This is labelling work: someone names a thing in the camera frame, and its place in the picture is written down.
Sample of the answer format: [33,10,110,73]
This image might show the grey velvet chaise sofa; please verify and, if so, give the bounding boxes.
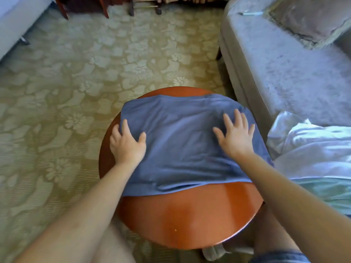
[216,0,351,137]

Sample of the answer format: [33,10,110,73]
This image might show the person's left hand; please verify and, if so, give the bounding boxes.
[110,119,148,168]

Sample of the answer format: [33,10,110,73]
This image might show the round wooden table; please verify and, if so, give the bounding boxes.
[99,86,265,250]

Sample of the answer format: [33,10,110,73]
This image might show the person's left forearm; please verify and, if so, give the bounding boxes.
[14,161,140,263]

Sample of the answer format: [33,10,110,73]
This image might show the white bed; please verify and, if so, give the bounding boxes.
[0,0,54,61]

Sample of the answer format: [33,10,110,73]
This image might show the person's right hand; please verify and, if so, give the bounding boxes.
[213,109,256,162]

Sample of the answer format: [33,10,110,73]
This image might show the person's right leg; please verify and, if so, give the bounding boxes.
[241,205,299,255]

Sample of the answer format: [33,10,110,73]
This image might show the blue denim shorts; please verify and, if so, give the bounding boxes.
[249,249,310,263]

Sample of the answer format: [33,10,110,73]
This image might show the brown fringed cushion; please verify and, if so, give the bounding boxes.
[266,0,351,50]

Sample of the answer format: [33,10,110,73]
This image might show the slate blue T-shirt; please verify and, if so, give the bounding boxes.
[119,94,274,197]

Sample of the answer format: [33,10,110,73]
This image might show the white sneaker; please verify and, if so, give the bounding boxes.
[202,244,228,262]

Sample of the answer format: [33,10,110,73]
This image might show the dark wooden nightstand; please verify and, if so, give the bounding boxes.
[53,0,110,20]

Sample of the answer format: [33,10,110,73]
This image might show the pile of clothes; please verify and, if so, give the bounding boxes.
[267,111,351,217]

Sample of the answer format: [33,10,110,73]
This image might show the black valet stand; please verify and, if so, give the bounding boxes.
[129,0,163,16]

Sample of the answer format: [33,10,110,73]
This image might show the person's right forearm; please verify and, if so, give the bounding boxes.
[237,153,351,263]

